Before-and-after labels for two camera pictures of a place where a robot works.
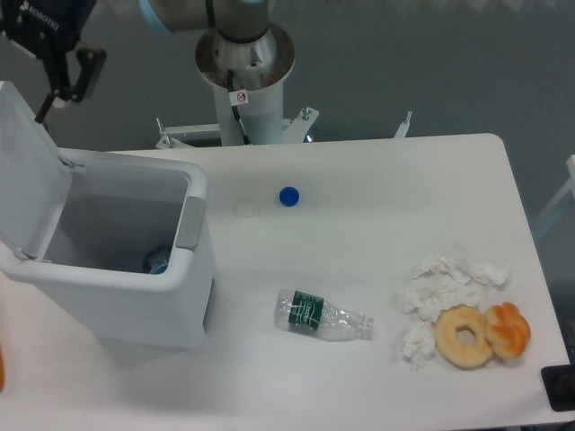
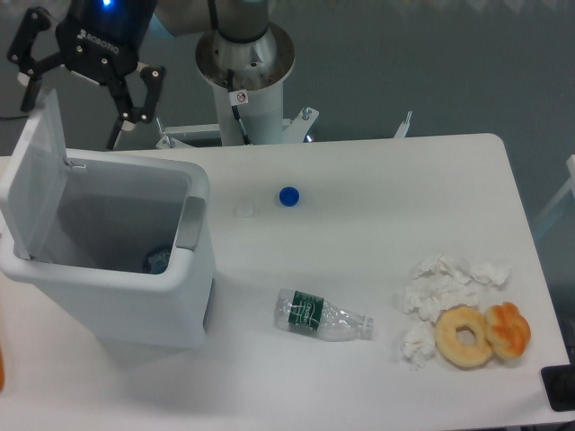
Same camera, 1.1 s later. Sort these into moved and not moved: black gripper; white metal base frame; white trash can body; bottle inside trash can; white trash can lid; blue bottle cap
Moved: white trash can lid; black gripper
Not moved: bottle inside trash can; white metal base frame; blue bottle cap; white trash can body
